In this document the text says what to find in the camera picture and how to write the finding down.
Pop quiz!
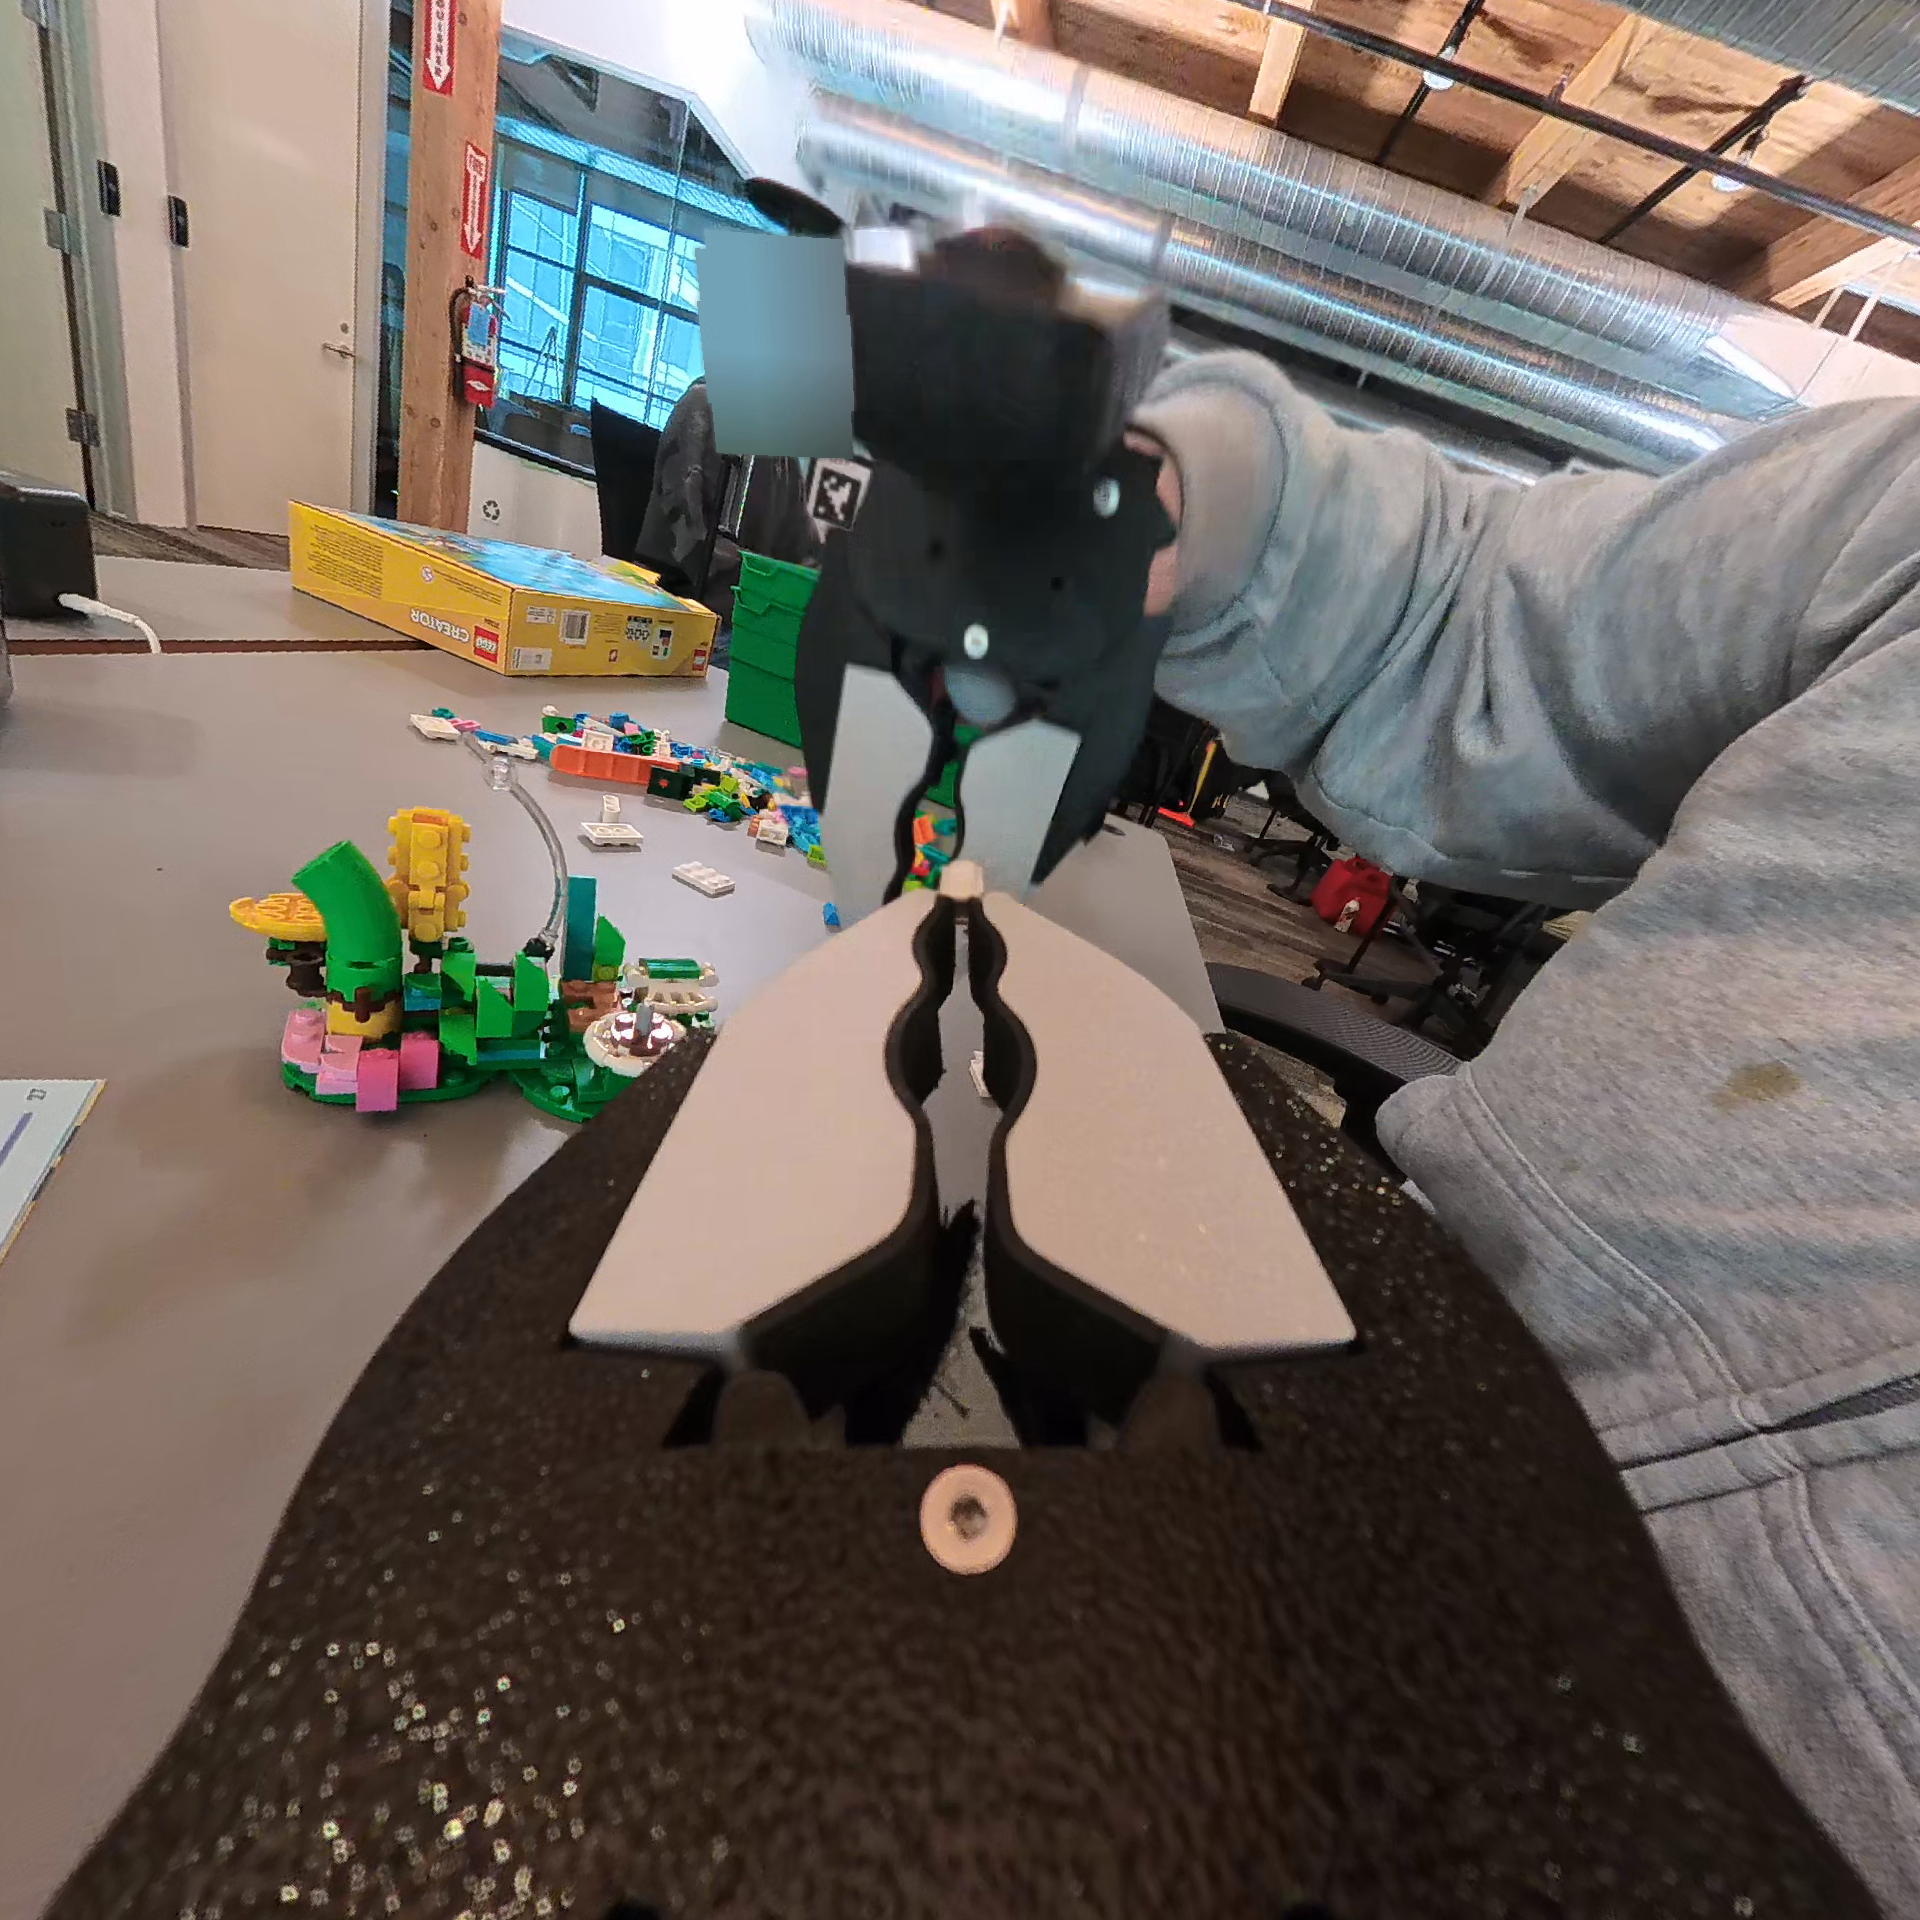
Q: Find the stack of green plastic bins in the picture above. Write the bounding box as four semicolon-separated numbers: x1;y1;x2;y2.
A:
723;548;824;748

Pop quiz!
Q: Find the pile of loose lego pieces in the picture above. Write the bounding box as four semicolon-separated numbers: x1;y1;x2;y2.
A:
411;695;962;875

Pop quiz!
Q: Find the silver ventilation duct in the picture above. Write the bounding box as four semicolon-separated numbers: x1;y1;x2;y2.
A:
744;0;1853;430
793;112;1698;479

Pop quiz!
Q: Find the green lego garden model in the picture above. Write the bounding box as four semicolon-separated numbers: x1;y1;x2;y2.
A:
228;754;722;1124

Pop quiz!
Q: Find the white door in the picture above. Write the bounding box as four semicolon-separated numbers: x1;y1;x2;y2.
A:
155;0;377;534

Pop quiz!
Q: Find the black charger box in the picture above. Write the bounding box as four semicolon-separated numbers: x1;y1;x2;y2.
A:
0;468;102;622

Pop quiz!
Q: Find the person's right forearm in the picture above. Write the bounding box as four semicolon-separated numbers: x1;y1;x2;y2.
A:
1131;347;1920;909

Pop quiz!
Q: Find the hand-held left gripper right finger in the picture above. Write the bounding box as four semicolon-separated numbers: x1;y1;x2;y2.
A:
966;895;1363;1367

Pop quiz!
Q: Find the lego instruction booklet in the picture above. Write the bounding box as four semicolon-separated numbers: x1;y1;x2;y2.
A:
0;1075;107;1266

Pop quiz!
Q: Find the wooden post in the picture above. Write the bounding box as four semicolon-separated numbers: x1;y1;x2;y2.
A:
395;0;504;534

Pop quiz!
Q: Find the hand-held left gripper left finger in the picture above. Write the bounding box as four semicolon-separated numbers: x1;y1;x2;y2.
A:
565;899;977;1369

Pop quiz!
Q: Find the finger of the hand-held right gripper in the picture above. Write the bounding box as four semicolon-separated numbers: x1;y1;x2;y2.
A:
828;663;944;930
942;716;1086;906

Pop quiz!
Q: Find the glass window wall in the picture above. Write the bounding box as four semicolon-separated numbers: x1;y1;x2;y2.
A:
494;30;752;438

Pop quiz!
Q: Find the black office chair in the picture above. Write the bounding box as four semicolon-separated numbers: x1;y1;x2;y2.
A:
592;396;666;559

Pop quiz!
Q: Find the yellow lego box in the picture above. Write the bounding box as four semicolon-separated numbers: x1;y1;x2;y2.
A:
288;497;722;679

